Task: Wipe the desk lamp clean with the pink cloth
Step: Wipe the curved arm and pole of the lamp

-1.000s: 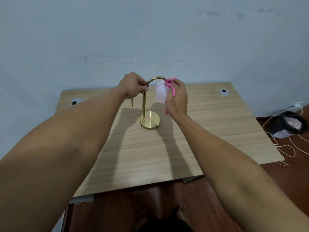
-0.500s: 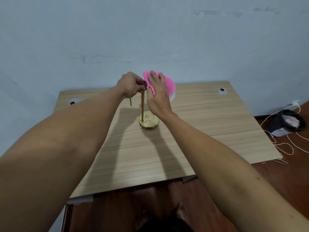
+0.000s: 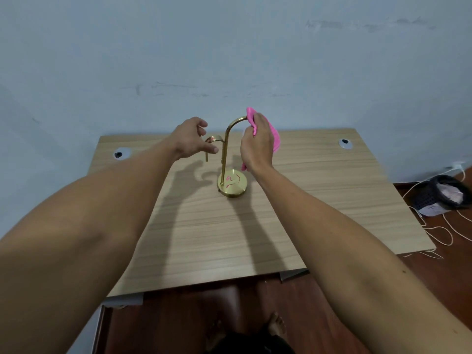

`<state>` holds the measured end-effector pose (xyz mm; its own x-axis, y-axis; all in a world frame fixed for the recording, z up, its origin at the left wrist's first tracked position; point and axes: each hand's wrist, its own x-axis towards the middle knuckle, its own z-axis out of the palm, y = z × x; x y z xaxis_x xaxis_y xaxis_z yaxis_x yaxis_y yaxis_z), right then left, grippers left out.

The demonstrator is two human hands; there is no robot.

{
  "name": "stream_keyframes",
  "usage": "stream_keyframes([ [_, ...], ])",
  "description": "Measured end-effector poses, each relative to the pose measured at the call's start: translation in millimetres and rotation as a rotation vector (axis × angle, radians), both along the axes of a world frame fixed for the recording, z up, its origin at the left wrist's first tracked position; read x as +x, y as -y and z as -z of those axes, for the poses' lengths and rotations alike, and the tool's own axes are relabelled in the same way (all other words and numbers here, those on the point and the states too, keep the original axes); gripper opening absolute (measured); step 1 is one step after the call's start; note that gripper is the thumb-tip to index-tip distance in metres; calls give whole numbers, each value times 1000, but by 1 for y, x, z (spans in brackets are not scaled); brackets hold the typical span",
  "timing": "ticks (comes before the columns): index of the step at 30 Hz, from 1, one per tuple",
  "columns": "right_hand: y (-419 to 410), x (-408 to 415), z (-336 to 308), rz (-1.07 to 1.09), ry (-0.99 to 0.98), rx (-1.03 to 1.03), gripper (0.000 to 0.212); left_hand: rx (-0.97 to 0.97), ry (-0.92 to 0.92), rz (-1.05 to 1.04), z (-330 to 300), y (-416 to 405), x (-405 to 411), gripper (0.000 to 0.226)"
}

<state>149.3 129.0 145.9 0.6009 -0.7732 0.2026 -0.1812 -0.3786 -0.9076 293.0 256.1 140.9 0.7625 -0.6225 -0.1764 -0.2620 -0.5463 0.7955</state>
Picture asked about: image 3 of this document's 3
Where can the person's left hand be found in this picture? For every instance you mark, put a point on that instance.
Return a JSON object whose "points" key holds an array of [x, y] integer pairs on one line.
{"points": [[186, 138]]}

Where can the person's right hand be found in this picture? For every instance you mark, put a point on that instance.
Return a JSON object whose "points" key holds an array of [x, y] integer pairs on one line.
{"points": [[258, 151]]}

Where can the person's right fingers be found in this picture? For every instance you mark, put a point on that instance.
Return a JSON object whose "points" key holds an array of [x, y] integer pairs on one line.
{"points": [[260, 123]]}

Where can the person's left thumb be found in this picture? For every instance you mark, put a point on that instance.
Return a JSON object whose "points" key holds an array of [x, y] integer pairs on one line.
{"points": [[209, 148]]}

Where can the gold metal hook stand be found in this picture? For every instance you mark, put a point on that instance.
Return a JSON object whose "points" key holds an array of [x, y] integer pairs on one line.
{"points": [[224, 158]]}

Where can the pink cleaning cloth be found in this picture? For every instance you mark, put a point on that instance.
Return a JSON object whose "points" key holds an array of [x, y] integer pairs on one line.
{"points": [[274, 138]]}

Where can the person's left forearm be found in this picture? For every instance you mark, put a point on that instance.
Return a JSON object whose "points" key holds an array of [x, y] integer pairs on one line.
{"points": [[84, 224]]}

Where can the person's right forearm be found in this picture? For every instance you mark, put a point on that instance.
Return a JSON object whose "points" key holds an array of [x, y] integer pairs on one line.
{"points": [[350, 261]]}

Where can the black plastic basket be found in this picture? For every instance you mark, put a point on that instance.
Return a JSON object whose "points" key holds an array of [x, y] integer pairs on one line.
{"points": [[429, 195]]}

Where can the person's left foot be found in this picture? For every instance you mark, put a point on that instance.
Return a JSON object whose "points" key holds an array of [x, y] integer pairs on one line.
{"points": [[215, 333]]}

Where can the person's foot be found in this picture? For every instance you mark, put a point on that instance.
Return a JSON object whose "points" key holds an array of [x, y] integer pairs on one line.
{"points": [[277, 324], [215, 333]]}

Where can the person's right foot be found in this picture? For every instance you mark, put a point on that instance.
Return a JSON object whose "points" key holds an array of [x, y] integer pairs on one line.
{"points": [[277, 324]]}

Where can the person's black shorts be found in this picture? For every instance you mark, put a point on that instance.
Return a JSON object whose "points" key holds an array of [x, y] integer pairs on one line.
{"points": [[254, 344]]}

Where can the pale bag in basket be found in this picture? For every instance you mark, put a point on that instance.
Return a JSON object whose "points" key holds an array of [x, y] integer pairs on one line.
{"points": [[451, 193]]}

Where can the grey table leg bracket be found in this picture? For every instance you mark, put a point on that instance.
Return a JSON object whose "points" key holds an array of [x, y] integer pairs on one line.
{"points": [[123, 300]]}

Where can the white wall plug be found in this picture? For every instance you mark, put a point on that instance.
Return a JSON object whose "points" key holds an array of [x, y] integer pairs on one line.
{"points": [[458, 166]]}

